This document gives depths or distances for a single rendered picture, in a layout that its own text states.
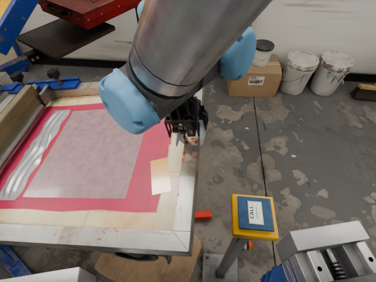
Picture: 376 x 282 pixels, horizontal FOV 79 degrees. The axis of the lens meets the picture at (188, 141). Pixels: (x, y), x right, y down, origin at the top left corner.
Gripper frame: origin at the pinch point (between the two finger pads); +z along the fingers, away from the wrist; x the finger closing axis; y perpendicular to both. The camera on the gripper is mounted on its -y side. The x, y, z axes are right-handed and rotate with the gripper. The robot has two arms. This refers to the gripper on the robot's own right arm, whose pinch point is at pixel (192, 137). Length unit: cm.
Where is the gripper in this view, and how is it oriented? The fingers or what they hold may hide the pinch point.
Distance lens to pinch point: 63.2
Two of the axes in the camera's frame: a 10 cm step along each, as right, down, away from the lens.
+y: -0.9, 7.7, -6.3
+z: 1.6, 6.4, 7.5
